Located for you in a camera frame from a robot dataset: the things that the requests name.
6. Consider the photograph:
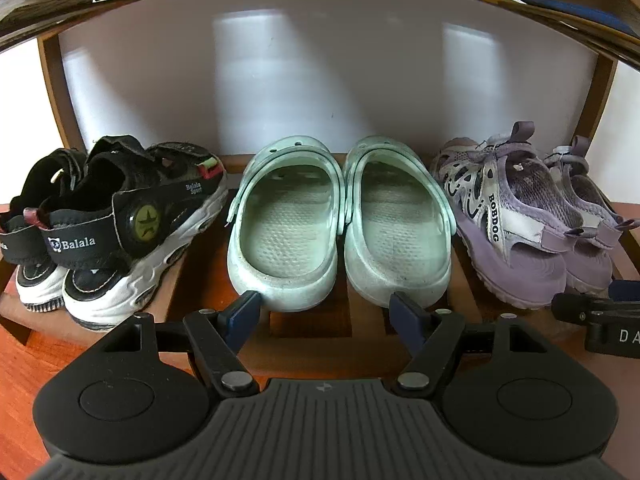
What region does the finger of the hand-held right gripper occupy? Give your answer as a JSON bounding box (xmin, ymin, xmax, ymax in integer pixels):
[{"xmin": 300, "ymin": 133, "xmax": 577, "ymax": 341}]
[
  {"xmin": 551, "ymin": 293, "xmax": 609, "ymax": 326},
  {"xmin": 611, "ymin": 280, "xmax": 640, "ymax": 303}
]

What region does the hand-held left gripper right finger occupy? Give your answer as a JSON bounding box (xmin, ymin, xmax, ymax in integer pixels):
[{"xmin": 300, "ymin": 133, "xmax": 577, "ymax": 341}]
[{"xmin": 389, "ymin": 291, "xmax": 544, "ymax": 396}]

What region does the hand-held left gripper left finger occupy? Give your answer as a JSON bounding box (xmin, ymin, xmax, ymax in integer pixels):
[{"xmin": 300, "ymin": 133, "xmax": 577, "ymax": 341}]
[{"xmin": 94, "ymin": 290, "xmax": 263, "ymax": 396}]

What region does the purple mesh sandal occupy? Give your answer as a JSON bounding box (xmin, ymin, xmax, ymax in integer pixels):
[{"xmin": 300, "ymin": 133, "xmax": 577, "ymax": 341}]
[
  {"xmin": 430, "ymin": 120, "xmax": 584, "ymax": 311},
  {"xmin": 542, "ymin": 134, "xmax": 640, "ymax": 297}
]

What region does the mint green clog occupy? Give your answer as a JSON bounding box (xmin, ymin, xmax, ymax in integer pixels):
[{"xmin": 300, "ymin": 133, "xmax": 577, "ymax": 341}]
[
  {"xmin": 342, "ymin": 134, "xmax": 454, "ymax": 310},
  {"xmin": 226, "ymin": 134, "xmax": 347, "ymax": 312}
]

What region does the black white-soled sport sandal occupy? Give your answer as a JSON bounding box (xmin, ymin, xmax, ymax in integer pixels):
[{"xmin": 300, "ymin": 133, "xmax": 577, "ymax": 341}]
[
  {"xmin": 0, "ymin": 147, "xmax": 92, "ymax": 314},
  {"xmin": 37, "ymin": 134, "xmax": 229, "ymax": 332}
]

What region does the blue car-print slipper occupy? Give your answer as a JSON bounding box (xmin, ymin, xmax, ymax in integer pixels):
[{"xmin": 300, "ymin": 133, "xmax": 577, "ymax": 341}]
[{"xmin": 519, "ymin": 0, "xmax": 640, "ymax": 31}]

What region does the brown wooden shoe rack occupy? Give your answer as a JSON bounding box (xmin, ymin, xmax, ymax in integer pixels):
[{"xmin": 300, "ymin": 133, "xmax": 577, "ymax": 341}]
[{"xmin": 0, "ymin": 0, "xmax": 640, "ymax": 382}]

